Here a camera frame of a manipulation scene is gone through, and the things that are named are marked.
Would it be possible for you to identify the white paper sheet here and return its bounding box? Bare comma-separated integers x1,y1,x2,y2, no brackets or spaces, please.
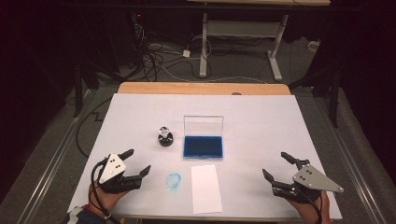
191,163,224,215

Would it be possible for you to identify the metal floor rail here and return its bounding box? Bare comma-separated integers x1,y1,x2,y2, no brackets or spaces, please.
13,89,98,224
313,96,388,224

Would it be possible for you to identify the crystal-handled stamp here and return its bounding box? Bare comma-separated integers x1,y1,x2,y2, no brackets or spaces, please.
158,125,171,140

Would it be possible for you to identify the red string bracelet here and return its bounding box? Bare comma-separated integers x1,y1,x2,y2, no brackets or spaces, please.
83,203,113,220

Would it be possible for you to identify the large white table cover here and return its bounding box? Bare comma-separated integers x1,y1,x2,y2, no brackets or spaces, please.
67,92,343,220

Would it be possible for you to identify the long white floor cable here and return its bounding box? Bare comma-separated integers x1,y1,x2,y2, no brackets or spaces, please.
148,43,269,85

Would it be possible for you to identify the tangle of black cables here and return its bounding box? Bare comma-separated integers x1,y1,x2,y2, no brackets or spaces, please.
134,22,214,82

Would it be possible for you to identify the thin white looped cable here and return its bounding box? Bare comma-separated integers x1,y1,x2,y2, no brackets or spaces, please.
189,35,213,59

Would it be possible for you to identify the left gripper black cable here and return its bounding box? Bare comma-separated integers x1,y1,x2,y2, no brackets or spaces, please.
90,158,123,224

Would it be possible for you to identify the blue ink pad box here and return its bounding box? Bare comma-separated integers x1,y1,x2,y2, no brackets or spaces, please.
182,115,225,161

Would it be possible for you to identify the person's right hand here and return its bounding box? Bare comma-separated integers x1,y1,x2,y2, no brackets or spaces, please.
287,189,332,224

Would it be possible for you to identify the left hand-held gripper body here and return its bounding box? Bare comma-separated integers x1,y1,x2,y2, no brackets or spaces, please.
97,153,144,194

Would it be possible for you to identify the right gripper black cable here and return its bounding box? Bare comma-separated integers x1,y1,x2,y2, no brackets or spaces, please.
303,189,323,224

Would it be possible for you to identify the person's left hand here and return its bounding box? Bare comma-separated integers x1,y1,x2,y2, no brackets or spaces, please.
88,182,130,217

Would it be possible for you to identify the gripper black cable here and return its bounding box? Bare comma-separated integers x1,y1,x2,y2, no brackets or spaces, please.
303,189,323,224
90,158,123,224

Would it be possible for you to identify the black floor cable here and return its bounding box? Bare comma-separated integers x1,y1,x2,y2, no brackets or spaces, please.
75,97,113,159

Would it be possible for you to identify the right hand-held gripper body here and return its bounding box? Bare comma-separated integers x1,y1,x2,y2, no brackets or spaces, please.
271,159,345,204

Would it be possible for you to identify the white-framed desk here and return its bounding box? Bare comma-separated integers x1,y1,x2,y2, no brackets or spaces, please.
186,0,332,82

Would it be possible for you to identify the black stand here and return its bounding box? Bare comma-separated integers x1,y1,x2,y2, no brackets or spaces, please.
289,60,341,129
72,60,101,119

